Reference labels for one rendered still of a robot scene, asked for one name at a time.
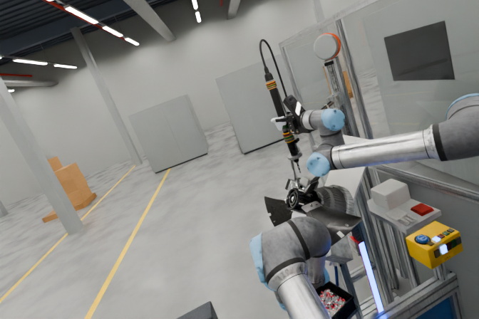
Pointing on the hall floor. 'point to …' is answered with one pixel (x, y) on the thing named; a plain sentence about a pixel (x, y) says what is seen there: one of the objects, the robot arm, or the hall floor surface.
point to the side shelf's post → (408, 261)
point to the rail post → (457, 305)
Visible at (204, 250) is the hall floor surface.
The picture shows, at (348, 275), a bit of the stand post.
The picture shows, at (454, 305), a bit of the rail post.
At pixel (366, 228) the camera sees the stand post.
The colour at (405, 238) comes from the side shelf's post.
